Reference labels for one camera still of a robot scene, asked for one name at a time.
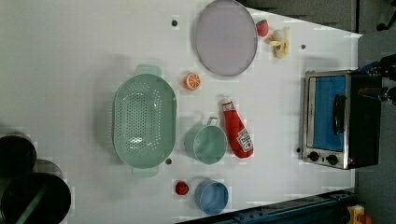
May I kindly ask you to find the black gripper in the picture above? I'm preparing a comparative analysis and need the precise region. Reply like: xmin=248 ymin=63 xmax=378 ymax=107
xmin=358 ymin=54 xmax=396 ymax=99

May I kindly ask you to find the silver black toaster oven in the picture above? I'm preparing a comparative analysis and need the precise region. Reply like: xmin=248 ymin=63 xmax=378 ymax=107
xmin=302 ymin=71 xmax=382 ymax=170

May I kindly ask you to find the peeled banana plush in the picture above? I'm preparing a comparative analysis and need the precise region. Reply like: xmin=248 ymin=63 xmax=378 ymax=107
xmin=270 ymin=27 xmax=290 ymax=59

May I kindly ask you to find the red strawberry plush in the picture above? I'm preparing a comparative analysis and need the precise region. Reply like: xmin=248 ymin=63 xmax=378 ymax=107
xmin=256 ymin=20 xmax=269 ymax=37

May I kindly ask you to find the red plush ketchup bottle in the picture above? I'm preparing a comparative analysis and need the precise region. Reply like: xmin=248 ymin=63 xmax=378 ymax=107
xmin=221 ymin=97 xmax=254 ymax=159

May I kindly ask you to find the lilac round plate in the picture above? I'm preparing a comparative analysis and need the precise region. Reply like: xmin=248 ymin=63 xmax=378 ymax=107
xmin=194 ymin=0 xmax=258 ymax=76

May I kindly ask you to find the orange slice toy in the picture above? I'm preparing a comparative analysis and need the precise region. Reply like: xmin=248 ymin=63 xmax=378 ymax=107
xmin=185 ymin=74 xmax=201 ymax=91

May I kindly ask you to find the blue cup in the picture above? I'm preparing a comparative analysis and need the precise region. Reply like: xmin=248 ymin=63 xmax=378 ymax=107
xmin=194 ymin=179 xmax=229 ymax=216

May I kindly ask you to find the red strawberry toy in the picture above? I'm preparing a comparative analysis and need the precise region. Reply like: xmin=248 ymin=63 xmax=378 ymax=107
xmin=175 ymin=181 xmax=190 ymax=195

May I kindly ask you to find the green perforated colander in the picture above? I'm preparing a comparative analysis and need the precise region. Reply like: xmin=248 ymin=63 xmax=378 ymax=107
xmin=112 ymin=64 xmax=177 ymax=178

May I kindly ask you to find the blue metal frame rail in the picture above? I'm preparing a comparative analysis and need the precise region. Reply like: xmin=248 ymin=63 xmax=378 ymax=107
xmin=178 ymin=190 xmax=357 ymax=224

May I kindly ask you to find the green mug with handle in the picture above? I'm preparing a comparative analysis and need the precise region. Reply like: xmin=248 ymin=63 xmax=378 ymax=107
xmin=184 ymin=117 xmax=228 ymax=165

